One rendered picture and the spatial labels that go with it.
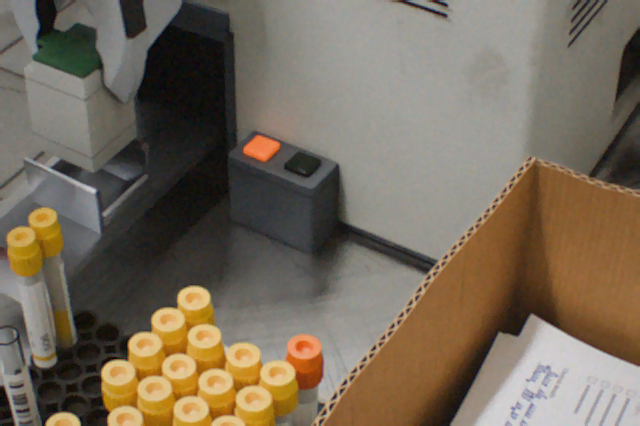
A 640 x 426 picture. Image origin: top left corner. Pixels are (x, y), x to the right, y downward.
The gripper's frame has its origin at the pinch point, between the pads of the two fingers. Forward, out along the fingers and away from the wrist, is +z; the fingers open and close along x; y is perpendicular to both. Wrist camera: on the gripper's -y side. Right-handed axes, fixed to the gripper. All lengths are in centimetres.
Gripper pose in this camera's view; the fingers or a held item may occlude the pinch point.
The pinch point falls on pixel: (77, 75)
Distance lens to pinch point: 71.6
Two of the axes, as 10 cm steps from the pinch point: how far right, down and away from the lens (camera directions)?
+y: 5.3, -5.5, 6.5
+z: -0.1, 7.6, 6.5
